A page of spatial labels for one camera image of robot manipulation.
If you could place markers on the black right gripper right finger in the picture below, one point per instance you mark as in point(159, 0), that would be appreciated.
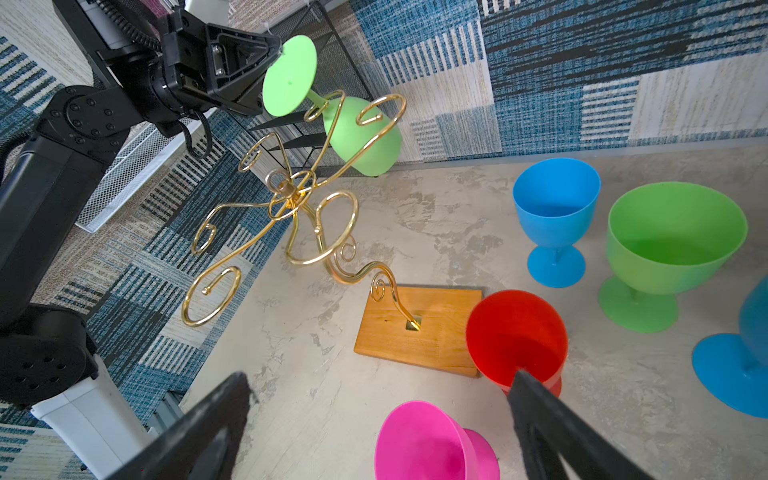
point(551, 436)

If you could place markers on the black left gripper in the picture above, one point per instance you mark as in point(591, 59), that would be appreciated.
point(198, 60)

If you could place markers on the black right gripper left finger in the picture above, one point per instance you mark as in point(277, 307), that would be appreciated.
point(204, 443)

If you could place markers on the red wine glass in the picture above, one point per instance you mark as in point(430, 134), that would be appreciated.
point(515, 330)

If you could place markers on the pink wine glass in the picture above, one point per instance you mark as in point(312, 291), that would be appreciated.
point(418, 440)

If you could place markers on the green wine glass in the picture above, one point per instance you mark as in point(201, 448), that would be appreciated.
point(664, 239)
point(364, 134)

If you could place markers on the blue wine glass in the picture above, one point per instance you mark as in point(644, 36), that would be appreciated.
point(733, 367)
point(555, 200)

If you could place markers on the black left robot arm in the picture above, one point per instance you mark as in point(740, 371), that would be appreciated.
point(49, 362)

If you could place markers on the wooden rack base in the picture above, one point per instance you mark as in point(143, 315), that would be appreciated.
point(440, 341)

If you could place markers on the white mesh wall basket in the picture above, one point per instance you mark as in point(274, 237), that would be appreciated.
point(142, 156)

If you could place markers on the gold wire glass rack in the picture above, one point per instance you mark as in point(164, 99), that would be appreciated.
point(289, 199)

